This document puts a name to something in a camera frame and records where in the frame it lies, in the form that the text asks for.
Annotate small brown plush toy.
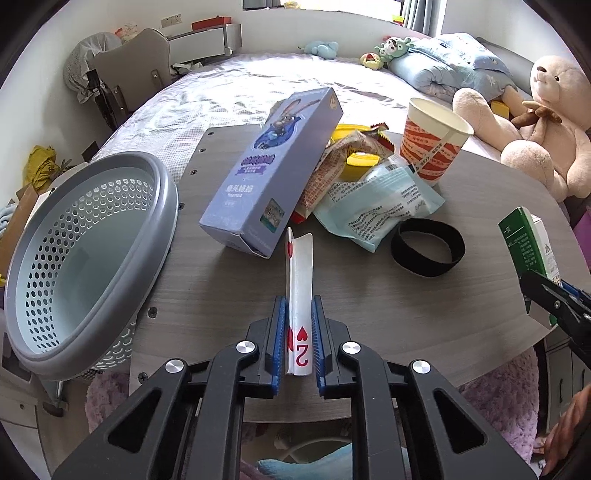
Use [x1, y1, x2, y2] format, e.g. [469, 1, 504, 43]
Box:
[511, 100, 562, 129]

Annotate yellow red plush toy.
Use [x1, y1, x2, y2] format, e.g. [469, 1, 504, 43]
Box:
[360, 52, 384, 71]

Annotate grey chair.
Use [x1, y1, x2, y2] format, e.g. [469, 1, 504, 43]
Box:
[87, 28, 172, 131]

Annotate person's right hand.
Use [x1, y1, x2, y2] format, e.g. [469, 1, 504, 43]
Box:
[542, 385, 591, 475]

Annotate beige teddy bear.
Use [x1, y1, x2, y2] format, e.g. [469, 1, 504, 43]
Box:
[452, 56, 590, 202]

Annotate light blue plush toy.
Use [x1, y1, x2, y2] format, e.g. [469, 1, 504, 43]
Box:
[300, 41, 339, 60]

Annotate black elastic band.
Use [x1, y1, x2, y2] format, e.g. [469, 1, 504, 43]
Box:
[390, 218, 466, 278]

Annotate grey curtain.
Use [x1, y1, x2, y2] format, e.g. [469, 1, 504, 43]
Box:
[402, 0, 448, 37]

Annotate yellow plastic lid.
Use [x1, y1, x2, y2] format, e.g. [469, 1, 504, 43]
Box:
[331, 124, 380, 181]

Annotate bed with white sheet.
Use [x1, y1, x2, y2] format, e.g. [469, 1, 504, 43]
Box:
[91, 51, 507, 181]

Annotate green plush toy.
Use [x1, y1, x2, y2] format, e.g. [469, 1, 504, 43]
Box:
[375, 37, 414, 63]

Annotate grey perforated trash basket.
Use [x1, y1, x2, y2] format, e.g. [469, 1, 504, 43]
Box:
[4, 151, 178, 381]

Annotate yellow bag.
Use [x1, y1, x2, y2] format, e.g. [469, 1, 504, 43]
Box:
[23, 145, 60, 194]

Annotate light blue plastic pouch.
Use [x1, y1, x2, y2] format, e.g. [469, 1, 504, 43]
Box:
[314, 161, 445, 253]

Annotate purple rabbit cartoon box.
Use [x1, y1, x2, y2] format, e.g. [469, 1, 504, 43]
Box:
[199, 87, 342, 259]

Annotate red beige snack wrapper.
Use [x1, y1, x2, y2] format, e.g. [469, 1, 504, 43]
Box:
[290, 123, 396, 224]

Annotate grey desk drawer unit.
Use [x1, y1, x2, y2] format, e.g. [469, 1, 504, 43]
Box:
[168, 24, 242, 64]

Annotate red box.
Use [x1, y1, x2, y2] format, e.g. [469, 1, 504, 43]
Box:
[191, 16, 232, 32]

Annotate cardboard box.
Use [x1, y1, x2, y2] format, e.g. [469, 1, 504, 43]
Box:
[0, 185, 38, 278]

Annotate green white medicine box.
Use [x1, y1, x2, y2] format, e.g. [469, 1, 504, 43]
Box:
[498, 206, 562, 286]

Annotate two of hearts playing card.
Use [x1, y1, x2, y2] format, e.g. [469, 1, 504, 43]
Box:
[287, 227, 314, 377]

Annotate grey clothing on chair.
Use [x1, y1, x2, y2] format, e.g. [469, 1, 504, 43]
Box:
[62, 32, 122, 104]

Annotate red white paper cup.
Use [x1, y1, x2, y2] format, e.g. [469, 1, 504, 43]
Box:
[400, 98, 474, 186]

